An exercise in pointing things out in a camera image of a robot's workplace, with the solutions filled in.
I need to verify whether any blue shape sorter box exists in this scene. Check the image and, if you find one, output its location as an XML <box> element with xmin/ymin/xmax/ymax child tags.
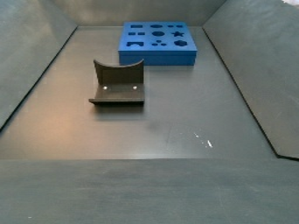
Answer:
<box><xmin>117</xmin><ymin>21</ymin><xmax>198</xmax><ymax>66</ymax></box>

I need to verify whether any black curved holder bracket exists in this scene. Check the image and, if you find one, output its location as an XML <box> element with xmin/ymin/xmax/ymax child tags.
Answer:
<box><xmin>88</xmin><ymin>60</ymin><xmax>145</xmax><ymax>105</ymax></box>

